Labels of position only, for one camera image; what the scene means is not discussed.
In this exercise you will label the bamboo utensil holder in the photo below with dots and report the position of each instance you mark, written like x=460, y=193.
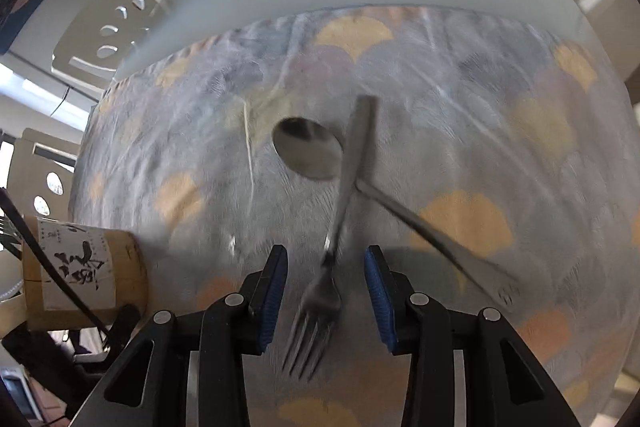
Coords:
x=130, y=267

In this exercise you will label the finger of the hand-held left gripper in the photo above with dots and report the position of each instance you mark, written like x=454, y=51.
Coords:
x=122, y=319

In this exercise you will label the metal fork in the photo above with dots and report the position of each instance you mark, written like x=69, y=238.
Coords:
x=350, y=167

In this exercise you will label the metal spoon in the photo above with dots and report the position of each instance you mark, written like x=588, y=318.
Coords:
x=310, y=147

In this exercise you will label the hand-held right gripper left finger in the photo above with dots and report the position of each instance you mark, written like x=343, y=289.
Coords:
x=270, y=302

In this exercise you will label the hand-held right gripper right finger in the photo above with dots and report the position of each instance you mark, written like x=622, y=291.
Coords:
x=380, y=302

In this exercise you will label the leaf patterned tablecloth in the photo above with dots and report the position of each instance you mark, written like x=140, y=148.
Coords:
x=450, y=82

